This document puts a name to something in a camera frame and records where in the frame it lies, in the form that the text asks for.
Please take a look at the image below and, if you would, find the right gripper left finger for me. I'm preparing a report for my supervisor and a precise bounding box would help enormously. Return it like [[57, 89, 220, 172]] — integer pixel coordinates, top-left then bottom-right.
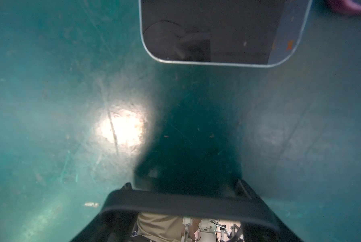
[[71, 190, 138, 242]]

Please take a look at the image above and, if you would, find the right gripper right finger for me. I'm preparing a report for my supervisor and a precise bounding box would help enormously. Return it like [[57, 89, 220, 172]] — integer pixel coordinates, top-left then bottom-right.
[[235, 179, 302, 242]]

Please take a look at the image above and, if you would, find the black phone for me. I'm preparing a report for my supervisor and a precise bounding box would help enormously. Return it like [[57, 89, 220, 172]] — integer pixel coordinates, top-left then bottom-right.
[[326, 0, 361, 16], [100, 189, 281, 232], [139, 1, 312, 68]]

